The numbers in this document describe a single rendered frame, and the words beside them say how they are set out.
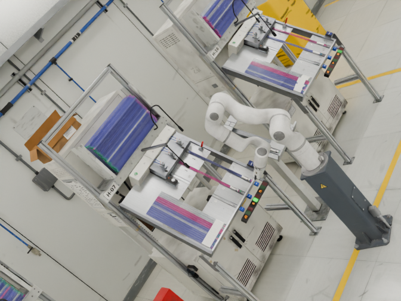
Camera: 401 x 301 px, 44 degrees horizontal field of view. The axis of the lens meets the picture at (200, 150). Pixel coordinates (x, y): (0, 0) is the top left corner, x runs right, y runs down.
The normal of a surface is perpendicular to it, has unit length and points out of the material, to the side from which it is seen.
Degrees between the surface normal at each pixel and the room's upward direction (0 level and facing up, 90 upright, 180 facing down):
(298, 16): 90
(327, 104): 90
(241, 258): 90
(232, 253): 90
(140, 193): 47
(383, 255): 0
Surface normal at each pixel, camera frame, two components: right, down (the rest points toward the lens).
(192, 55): -0.50, 0.73
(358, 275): -0.65, -0.66
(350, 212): -0.34, 0.69
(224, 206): -0.02, -0.54
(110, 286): 0.57, -0.12
